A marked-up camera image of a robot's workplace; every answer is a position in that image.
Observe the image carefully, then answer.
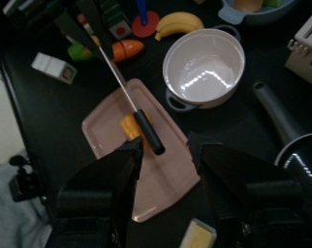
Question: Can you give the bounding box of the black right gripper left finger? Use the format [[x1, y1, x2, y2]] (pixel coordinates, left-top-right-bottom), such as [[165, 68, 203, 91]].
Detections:
[[45, 137, 145, 248]]

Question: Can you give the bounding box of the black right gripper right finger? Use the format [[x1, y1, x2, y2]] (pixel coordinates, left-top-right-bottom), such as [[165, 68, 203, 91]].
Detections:
[[185, 131, 312, 248]]

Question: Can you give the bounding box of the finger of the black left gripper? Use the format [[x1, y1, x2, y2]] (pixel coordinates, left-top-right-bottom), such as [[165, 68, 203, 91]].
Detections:
[[53, 12, 98, 50], [77, 0, 116, 63]]

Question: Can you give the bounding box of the white cleaver with black handle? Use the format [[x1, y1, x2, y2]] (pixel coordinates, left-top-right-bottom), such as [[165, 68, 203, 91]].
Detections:
[[94, 43, 167, 156]]

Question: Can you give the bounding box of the green toy box red dot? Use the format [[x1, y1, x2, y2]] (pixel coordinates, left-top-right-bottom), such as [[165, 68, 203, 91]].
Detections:
[[100, 0, 133, 41]]

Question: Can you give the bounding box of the orange toy carrot green top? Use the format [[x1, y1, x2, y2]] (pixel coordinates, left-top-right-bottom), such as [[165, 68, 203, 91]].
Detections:
[[65, 39, 145, 63]]

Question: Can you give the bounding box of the small white green toy box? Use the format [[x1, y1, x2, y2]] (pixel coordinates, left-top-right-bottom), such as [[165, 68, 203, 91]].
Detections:
[[30, 51, 78, 85]]

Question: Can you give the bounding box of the black device on floor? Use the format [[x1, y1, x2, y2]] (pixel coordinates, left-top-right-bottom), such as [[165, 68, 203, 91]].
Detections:
[[7, 154, 45, 203]]

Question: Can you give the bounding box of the pink plastic tray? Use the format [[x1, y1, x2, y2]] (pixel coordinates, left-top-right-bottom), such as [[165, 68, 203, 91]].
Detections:
[[80, 77, 201, 224]]

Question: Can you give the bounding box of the yellow sponge piece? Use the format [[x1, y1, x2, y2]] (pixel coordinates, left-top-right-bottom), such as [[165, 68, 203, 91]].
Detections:
[[177, 217, 218, 248]]

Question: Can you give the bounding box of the yellow toy banana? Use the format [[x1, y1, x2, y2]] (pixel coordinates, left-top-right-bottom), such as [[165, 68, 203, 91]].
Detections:
[[153, 11, 205, 43]]

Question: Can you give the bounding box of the yellow toy bell pepper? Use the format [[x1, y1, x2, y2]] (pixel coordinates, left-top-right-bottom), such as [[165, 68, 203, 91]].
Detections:
[[118, 110, 155, 153]]

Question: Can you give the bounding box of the white toy pot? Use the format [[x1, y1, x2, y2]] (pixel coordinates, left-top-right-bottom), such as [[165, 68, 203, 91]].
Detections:
[[161, 24, 247, 113]]

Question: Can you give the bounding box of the blue grey toy bowl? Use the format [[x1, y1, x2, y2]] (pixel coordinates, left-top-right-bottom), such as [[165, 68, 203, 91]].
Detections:
[[216, 0, 299, 27]]

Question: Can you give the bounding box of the tan toy in bowl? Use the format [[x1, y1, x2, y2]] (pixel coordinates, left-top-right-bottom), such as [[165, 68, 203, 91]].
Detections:
[[231, 0, 264, 14]]

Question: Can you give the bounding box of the green toy in bowl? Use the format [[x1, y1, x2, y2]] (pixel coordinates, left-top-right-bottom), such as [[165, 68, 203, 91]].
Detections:
[[262, 0, 284, 9]]

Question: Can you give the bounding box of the white knife block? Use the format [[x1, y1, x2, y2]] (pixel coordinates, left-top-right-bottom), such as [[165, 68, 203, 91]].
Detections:
[[283, 5, 312, 90]]

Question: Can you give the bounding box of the red pizza cutter blue handle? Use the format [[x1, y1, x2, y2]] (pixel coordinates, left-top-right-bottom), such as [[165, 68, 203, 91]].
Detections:
[[130, 0, 163, 39]]

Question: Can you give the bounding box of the toy pan with grey handle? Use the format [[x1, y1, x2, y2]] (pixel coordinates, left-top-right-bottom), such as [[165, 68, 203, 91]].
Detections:
[[252, 80, 312, 198]]

